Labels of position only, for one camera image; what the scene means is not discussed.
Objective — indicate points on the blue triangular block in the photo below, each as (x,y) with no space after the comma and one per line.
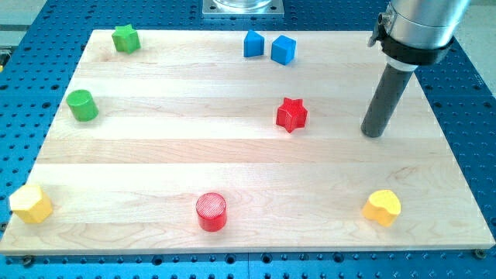
(253,44)

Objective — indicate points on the red star block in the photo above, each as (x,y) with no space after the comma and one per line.
(291,114)

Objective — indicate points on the green star block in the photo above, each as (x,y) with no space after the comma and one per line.
(126,39)

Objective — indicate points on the blue cube block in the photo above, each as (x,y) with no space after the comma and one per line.
(283,50)

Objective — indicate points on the yellow heart block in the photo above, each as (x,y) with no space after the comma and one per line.
(383,207)

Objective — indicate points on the green cylinder block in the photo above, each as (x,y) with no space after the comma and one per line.
(82,105)

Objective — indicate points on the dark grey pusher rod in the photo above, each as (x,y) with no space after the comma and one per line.
(386,97)

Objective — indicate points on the light wooden board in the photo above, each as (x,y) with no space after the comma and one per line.
(188,114)

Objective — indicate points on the red cylinder block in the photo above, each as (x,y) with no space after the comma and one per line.
(211,209)

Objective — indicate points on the yellow hexagon block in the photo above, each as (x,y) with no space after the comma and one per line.
(31,204)

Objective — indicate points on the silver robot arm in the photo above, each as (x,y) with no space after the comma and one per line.
(417,33)

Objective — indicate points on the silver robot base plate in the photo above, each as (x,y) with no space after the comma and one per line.
(241,8)

